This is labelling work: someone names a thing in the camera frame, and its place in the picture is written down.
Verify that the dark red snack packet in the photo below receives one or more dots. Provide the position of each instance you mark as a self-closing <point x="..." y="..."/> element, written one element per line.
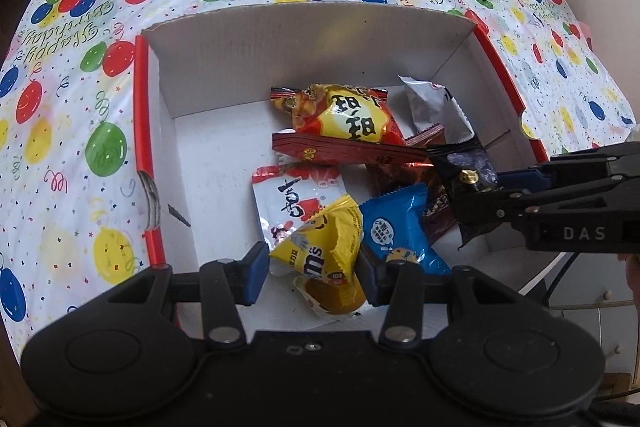
<point x="323" y="150"/>

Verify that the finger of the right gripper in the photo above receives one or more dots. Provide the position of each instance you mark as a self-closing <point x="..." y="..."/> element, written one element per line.
<point x="480" y="213"/>
<point x="526" y="180"/>

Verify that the black candy packet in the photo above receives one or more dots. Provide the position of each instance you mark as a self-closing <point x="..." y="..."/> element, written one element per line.
<point x="463" y="167"/>

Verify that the balloon birthday tablecloth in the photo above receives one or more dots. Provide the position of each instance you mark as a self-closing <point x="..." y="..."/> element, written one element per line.
<point x="72" y="208"/>

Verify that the white red cardboard box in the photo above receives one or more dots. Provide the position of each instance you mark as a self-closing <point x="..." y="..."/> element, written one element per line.
<point x="203" y="120"/>

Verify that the red brown snack bag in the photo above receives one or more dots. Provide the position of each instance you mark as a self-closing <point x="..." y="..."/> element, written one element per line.
<point x="340" y="112"/>

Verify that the white red snack bag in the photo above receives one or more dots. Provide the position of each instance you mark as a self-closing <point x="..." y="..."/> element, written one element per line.
<point x="290" y="195"/>

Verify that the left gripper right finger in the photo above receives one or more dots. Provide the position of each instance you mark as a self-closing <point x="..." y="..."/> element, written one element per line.
<point x="397" y="286"/>

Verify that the white spicy strips bag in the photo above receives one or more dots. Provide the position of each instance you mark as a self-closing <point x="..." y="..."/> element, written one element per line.
<point x="431" y="103"/>

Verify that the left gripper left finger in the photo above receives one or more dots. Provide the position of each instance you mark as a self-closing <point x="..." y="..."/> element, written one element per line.
<point x="225" y="285"/>

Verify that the yellow m&m's bag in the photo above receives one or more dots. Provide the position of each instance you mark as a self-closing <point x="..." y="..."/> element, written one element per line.
<point x="323" y="253"/>

